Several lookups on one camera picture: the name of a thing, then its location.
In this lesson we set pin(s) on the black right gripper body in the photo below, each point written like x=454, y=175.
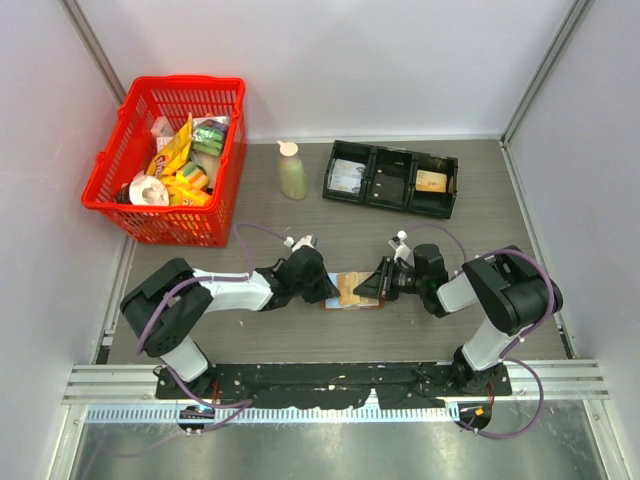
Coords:
x=401, y=280

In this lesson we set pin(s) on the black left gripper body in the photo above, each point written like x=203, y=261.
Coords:
x=315, y=289

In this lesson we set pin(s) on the brown leather card holder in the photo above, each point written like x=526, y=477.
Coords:
x=332, y=304

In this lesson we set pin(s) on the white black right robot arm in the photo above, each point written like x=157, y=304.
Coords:
x=515, y=293

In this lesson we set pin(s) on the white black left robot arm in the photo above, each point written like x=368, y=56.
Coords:
x=163, y=310

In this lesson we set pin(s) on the gold card stack in tray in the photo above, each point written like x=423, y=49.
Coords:
x=431, y=182

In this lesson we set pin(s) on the white card stack in tray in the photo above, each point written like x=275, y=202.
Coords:
x=346, y=176

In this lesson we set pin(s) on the green liquid squeeze bottle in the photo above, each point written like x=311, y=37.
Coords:
x=291, y=171

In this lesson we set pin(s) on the black three-compartment tray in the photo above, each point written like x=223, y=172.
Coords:
x=399, y=163

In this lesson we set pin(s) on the yellow boxed snack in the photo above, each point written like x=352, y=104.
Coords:
x=183, y=193

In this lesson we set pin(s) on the green sponge pack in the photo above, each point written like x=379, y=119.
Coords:
x=208, y=139

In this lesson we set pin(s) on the red plastic shopping basket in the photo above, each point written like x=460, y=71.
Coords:
x=153, y=111

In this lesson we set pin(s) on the yellow snack bag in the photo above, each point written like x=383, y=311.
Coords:
x=174, y=154

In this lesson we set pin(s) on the white tape roll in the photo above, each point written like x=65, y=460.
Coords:
x=145, y=190

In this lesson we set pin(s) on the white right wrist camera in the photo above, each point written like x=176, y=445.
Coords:
x=399, y=246

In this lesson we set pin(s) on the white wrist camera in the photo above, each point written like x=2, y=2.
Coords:
x=305, y=241
x=399, y=246

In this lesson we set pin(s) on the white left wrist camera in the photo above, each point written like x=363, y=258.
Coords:
x=305, y=241

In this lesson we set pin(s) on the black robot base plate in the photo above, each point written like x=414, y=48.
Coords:
x=340, y=386

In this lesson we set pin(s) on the aluminium front rail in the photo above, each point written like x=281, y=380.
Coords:
x=146, y=394

